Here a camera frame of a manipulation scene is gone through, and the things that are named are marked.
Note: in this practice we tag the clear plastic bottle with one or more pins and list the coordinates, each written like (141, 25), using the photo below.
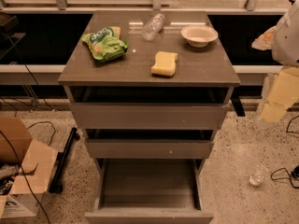
(153, 27)

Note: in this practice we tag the cardboard box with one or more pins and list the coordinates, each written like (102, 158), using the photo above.
(35, 160)

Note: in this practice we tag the white bowl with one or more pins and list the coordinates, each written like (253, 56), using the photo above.
(199, 36)

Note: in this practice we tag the top drawer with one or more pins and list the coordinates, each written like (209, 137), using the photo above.
(148, 108)

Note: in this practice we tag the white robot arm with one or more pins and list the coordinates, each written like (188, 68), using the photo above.
(285, 45)

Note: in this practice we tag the green chip bag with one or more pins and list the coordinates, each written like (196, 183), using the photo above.
(105, 44)

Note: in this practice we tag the clear glass on floor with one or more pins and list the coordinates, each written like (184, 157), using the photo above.
(258, 176)

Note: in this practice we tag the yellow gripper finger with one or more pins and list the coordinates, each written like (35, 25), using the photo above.
(264, 41)
(280, 92)

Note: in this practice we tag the grey drawer cabinet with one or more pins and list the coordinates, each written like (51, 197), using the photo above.
(208, 67)

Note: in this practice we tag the bottom drawer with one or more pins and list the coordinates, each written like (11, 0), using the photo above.
(149, 191)

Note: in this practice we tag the middle drawer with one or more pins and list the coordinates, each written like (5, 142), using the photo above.
(149, 144)

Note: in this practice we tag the drawer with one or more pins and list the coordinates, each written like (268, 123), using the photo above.
(149, 144)
(149, 191)
(148, 108)

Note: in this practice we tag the yellow sponge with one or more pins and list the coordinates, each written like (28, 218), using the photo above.
(165, 64)

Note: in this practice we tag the black tripod leg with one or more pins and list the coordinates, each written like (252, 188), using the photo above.
(56, 185)

